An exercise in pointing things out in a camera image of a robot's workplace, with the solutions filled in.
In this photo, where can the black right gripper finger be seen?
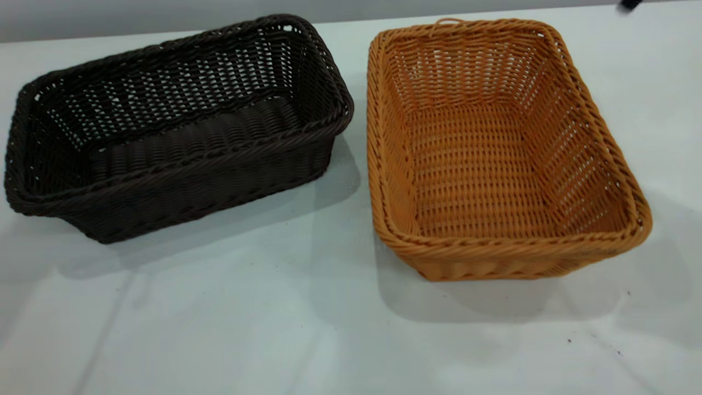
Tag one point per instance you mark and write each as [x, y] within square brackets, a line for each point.
[630, 4]

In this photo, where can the orange wicker basket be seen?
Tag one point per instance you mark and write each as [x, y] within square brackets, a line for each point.
[477, 175]

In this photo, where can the black wicker basket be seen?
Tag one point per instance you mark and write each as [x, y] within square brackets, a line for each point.
[192, 192]

